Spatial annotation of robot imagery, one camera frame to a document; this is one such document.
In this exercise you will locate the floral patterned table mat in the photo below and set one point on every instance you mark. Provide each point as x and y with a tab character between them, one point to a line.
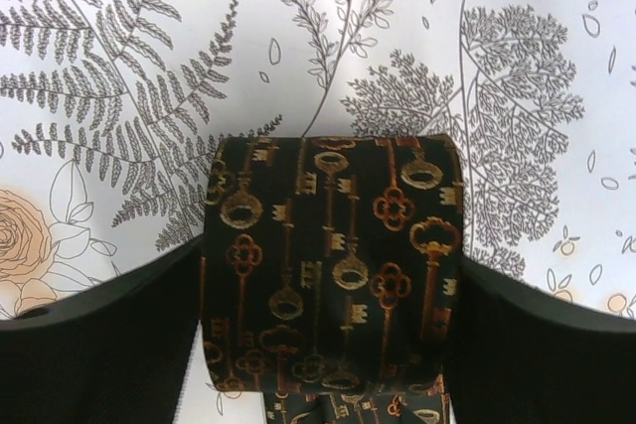
112	113

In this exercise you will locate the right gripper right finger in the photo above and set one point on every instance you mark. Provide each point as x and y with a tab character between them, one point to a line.
519	355

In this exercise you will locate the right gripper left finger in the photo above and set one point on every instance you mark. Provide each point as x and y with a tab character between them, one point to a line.
115	353

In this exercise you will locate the black tie with gold keys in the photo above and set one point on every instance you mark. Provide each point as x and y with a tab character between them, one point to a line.
329	275

